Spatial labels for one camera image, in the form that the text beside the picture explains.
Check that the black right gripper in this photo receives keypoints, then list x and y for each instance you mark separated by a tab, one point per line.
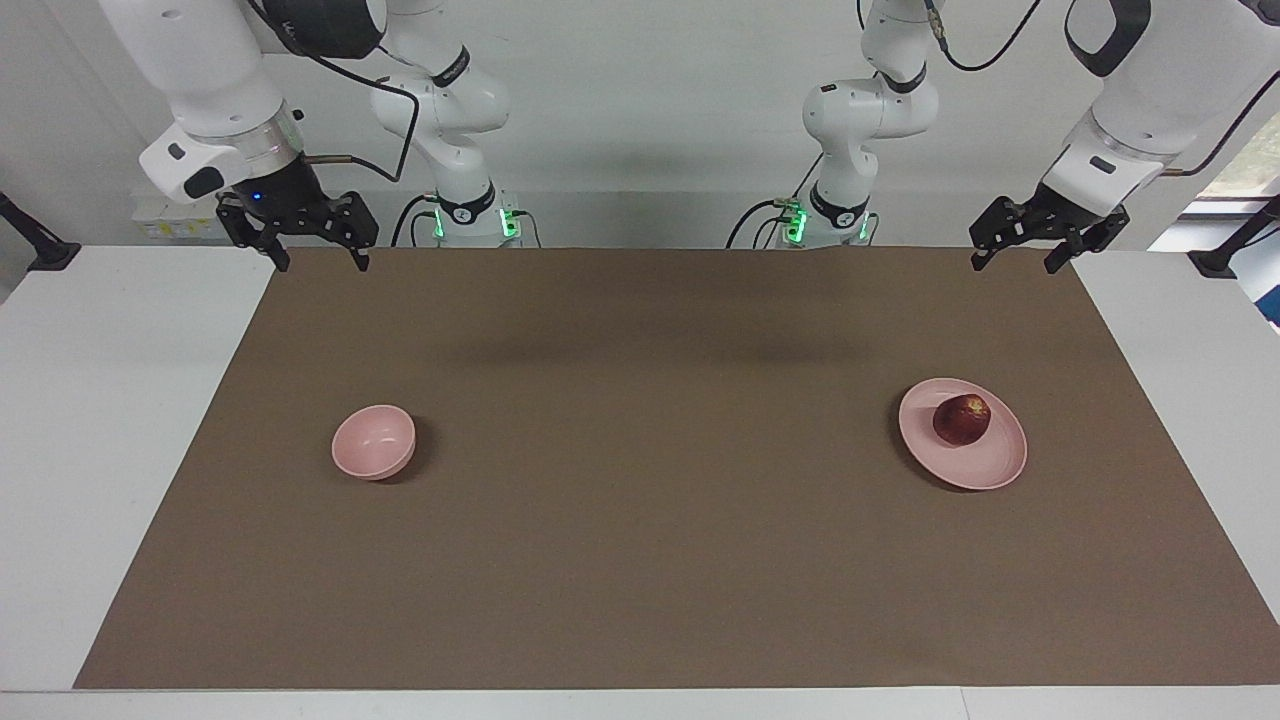
285	200

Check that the brown table mat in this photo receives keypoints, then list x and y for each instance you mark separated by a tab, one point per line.
640	550

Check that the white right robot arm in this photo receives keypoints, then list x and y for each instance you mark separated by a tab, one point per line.
220	90

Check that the pink bowl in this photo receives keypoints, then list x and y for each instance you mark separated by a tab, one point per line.
372	445

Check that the dark red apple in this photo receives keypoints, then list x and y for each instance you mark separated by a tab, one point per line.
962	420

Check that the pink plate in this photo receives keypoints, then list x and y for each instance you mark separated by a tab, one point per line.
970	465

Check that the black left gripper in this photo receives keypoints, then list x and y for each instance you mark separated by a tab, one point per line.
1065	215

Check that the black clamp mount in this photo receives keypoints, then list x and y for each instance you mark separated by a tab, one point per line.
1222	258
45	252

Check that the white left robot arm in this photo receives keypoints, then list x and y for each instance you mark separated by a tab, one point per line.
1150	110

